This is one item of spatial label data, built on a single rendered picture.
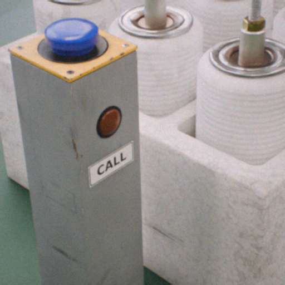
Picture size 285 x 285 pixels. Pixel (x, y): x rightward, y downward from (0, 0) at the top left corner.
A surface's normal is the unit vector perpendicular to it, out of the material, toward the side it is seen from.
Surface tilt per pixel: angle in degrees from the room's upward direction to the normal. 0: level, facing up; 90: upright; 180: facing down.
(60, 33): 3
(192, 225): 90
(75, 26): 0
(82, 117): 90
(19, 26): 0
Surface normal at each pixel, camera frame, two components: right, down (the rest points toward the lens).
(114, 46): -0.03, -0.82
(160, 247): -0.69, 0.42
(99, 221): 0.72, 0.38
